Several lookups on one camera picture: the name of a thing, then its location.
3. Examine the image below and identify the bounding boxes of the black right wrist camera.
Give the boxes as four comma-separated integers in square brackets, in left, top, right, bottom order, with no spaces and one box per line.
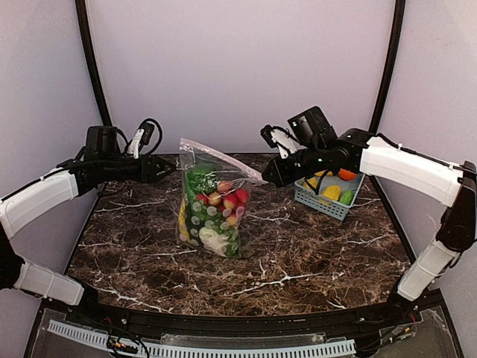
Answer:
[260,125,298,159]

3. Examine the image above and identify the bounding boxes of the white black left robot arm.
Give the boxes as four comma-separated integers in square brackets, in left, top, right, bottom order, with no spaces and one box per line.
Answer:
[1,119,176,307]

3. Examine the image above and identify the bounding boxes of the black frame post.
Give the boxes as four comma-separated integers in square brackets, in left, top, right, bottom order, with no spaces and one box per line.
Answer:
[75,0,113,126]
[369,0,406,133]

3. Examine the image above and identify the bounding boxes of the black left frame post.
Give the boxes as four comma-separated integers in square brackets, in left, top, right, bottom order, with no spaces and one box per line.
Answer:
[75,0,113,126]

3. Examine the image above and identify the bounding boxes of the green toy bell pepper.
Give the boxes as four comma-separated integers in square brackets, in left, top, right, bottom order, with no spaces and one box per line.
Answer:
[185,166,217,198]

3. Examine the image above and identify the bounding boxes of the blue plastic vegetable basket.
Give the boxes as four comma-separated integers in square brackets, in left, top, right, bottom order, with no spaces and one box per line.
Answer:
[294,174,364,221]

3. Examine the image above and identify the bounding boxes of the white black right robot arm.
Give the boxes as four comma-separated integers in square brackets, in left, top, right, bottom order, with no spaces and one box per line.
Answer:
[260,107,476,303]

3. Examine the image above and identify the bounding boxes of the yellow toy banana bunch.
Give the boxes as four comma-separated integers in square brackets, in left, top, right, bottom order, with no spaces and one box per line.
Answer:
[178,199,189,242]

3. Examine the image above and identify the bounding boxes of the white toy radish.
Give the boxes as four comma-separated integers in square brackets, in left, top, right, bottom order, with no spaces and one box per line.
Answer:
[199,227,228,257]

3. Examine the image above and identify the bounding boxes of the yellow toy lemon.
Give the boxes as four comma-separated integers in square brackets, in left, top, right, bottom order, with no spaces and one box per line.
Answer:
[303,177,318,190]
[322,185,342,201]

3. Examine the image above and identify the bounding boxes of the yellow orange toy mango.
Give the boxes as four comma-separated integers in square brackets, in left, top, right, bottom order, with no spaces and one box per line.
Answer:
[314,171,333,177]

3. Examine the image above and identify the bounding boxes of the green toy cabbage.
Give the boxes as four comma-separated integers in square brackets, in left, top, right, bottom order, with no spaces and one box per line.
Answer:
[338,190,355,206]

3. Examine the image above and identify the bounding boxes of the grey slotted cable duct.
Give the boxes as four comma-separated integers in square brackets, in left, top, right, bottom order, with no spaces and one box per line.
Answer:
[46,319,356,358]

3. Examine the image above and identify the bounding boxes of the black right frame post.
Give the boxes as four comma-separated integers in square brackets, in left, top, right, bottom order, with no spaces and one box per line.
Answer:
[369,0,406,133]

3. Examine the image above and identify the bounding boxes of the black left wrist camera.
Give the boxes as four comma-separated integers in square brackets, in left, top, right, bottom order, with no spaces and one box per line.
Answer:
[125,118,163,159]

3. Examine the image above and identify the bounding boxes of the dark green toy cucumber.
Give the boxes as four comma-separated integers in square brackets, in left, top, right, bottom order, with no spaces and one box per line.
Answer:
[186,201,240,258]

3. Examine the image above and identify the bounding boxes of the clear zip top bag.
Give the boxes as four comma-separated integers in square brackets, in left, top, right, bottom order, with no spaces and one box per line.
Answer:
[177,138,264,256]

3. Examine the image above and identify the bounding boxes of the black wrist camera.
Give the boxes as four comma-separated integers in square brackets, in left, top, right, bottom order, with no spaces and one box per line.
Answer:
[260,125,298,159]
[125,118,163,159]

